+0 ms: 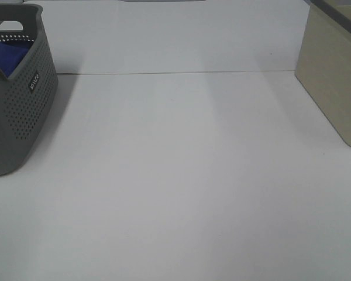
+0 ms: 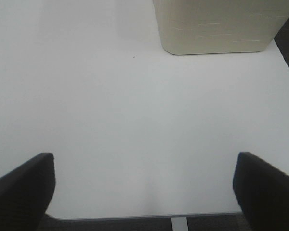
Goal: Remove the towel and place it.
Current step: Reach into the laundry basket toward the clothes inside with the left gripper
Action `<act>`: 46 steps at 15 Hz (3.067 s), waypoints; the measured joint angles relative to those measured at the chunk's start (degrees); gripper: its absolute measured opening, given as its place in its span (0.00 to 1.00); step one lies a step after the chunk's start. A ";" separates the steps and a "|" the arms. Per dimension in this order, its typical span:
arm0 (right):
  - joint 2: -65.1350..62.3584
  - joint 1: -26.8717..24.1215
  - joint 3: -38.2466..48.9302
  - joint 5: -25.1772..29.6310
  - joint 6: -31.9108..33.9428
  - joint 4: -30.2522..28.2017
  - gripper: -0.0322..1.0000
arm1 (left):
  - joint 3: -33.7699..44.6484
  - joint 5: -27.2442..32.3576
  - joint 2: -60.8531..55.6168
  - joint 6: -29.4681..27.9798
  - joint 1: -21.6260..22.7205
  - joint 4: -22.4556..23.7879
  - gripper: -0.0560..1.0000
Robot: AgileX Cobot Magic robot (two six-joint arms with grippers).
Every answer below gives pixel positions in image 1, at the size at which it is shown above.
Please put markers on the beige storage box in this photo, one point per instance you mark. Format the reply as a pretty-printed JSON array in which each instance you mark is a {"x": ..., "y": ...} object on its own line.
[{"x": 324, "y": 62}]

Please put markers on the grey perforated plastic basket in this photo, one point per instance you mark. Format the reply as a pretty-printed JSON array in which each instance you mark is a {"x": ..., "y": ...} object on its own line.
[{"x": 26, "y": 96}]

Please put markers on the blue microfibre towel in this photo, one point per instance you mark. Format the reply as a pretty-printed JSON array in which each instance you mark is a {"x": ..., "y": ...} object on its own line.
[{"x": 11, "y": 54}]

